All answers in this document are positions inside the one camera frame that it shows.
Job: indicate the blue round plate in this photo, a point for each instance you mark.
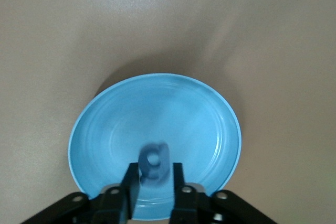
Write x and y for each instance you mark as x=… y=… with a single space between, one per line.
x=157 y=113

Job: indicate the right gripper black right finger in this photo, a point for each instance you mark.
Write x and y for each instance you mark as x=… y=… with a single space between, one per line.
x=179 y=195

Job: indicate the brown table cover sheet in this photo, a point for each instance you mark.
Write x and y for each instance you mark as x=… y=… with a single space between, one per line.
x=52 y=24

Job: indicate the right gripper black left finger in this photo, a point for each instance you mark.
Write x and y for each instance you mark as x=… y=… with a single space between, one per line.
x=131 y=190

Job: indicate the dark blue foam letter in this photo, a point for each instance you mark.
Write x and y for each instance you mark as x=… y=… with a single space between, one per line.
x=164 y=155

